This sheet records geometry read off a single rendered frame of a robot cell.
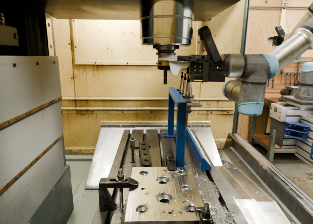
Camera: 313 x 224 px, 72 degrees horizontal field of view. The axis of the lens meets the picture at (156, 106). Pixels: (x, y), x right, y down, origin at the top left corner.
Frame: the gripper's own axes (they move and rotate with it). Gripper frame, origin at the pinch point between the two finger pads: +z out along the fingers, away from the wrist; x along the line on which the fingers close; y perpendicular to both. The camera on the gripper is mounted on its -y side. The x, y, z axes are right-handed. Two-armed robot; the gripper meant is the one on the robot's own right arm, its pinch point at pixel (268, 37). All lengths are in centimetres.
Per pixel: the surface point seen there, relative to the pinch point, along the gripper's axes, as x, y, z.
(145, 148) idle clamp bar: -129, 45, -64
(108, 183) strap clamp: -147, 38, -98
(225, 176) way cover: -83, 75, -62
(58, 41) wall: -168, -17, 16
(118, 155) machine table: -142, 49, -55
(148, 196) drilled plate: -136, 41, -105
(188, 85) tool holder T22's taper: -102, 17, -64
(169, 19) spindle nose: -123, -10, -106
